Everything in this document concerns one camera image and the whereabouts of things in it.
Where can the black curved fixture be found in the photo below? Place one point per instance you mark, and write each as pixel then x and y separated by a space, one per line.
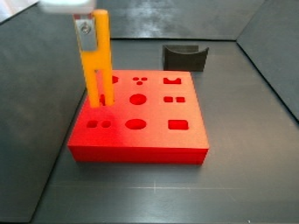
pixel 185 58

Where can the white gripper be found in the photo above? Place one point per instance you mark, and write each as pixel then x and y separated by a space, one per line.
pixel 85 22

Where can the yellow square-circle peg object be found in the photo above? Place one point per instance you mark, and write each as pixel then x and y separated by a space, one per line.
pixel 98 64

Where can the red shape-sorter block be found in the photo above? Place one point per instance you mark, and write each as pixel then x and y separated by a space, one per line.
pixel 153 126

